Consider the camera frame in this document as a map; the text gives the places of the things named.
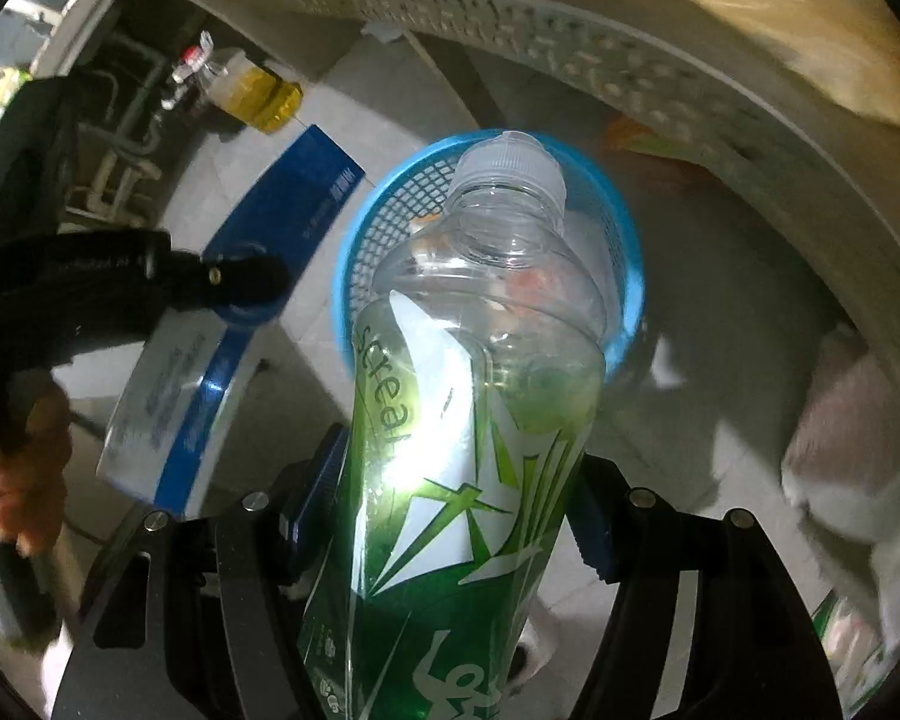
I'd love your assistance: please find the white shoe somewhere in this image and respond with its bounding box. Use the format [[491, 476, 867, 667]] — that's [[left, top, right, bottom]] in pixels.
[[505, 595, 559, 694]]

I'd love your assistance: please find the person left hand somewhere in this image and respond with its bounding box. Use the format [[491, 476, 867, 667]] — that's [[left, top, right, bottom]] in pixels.
[[0, 380, 73, 557]]

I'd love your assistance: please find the blue plastic trash basket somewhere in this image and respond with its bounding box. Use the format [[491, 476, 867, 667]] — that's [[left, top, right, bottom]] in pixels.
[[331, 130, 645, 382]]

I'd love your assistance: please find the yellow cooking oil bottle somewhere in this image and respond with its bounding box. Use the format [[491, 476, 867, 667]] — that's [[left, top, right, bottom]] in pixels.
[[182, 31, 304, 135]]

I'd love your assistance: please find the green plastic drink bottle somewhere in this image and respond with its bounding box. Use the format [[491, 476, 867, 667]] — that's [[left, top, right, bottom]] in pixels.
[[299, 132, 606, 718]]

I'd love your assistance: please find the blue toothpaste box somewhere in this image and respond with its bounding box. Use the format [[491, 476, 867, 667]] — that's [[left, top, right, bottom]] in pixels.
[[97, 125, 365, 518]]

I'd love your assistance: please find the black clay pot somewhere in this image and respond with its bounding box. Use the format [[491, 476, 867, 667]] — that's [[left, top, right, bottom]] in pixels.
[[160, 68, 193, 114]]

